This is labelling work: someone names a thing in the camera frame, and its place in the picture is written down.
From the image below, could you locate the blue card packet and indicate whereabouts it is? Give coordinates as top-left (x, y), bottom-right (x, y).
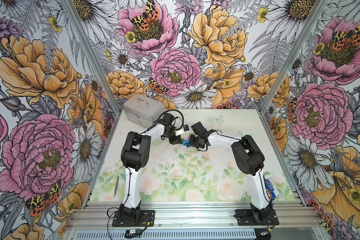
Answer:
top-left (264, 179), bottom-right (278, 203)

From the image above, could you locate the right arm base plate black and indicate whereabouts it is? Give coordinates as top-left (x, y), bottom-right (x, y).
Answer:
top-left (234, 209), bottom-right (280, 227)

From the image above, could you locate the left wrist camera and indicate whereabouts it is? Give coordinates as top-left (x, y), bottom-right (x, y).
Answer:
top-left (175, 125), bottom-right (189, 136)

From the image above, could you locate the silver metal box with handle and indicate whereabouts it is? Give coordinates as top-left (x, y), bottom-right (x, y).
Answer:
top-left (123, 94), bottom-right (166, 128)

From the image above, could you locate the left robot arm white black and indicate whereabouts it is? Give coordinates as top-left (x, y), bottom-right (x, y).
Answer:
top-left (115, 110), bottom-right (189, 226)

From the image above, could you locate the light blue lego brick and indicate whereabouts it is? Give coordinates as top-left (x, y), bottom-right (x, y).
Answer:
top-left (183, 140), bottom-right (190, 147)

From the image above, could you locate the aluminium rail frame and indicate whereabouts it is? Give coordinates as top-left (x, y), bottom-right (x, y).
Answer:
top-left (67, 202), bottom-right (321, 230)

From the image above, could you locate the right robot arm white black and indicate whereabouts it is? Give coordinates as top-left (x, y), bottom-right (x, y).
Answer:
top-left (189, 122), bottom-right (273, 225)

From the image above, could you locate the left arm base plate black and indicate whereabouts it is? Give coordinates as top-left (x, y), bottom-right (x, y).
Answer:
top-left (112, 210), bottom-right (156, 227)

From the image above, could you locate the small green circuit board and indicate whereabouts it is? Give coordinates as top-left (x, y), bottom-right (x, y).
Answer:
top-left (125, 229), bottom-right (140, 238)

